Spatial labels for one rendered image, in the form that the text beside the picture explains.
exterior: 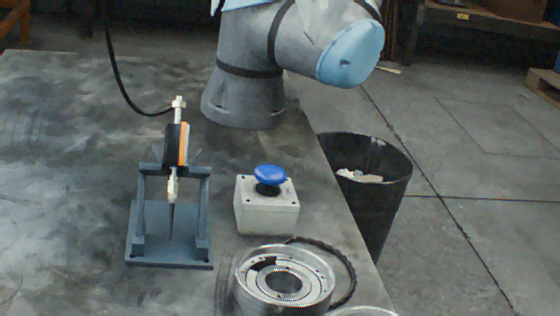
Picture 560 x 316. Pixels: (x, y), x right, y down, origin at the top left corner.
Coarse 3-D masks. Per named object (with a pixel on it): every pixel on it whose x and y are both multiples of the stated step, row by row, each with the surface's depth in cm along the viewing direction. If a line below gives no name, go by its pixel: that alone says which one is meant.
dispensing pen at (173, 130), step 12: (180, 96) 71; (180, 108) 71; (180, 120) 71; (168, 132) 68; (180, 132) 69; (168, 144) 68; (180, 144) 69; (168, 156) 68; (180, 168) 70; (168, 180) 70; (168, 192) 69
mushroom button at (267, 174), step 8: (256, 168) 77; (264, 168) 76; (272, 168) 77; (280, 168) 77; (256, 176) 76; (264, 176) 75; (272, 176) 75; (280, 176) 76; (264, 184) 77; (272, 184) 75; (280, 184) 76
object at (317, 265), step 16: (240, 256) 65; (256, 256) 68; (288, 256) 69; (304, 256) 68; (240, 272) 65; (272, 272) 66; (288, 272) 66; (320, 272) 67; (240, 288) 62; (272, 288) 67; (288, 288) 67; (304, 288) 64; (320, 288) 65; (240, 304) 62; (256, 304) 60; (272, 304) 59; (288, 304) 60; (304, 304) 60; (320, 304) 61
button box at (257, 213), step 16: (240, 176) 80; (240, 192) 77; (256, 192) 77; (272, 192) 77; (288, 192) 78; (240, 208) 76; (256, 208) 75; (272, 208) 75; (288, 208) 75; (240, 224) 75; (256, 224) 76; (272, 224) 76; (288, 224) 76
